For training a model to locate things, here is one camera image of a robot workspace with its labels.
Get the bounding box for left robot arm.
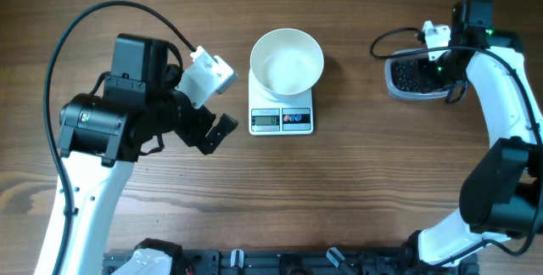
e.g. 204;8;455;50
35;34;238;274

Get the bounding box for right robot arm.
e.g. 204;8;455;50
411;0;542;270

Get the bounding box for white digital kitchen scale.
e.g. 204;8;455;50
248;70;314;136

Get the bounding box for white bowl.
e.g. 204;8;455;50
249;28;324;98

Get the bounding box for black beans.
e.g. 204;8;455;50
390;59;422;93

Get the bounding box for clear plastic container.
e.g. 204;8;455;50
384;53;449;101

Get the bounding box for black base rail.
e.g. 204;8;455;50
102;239;480;275

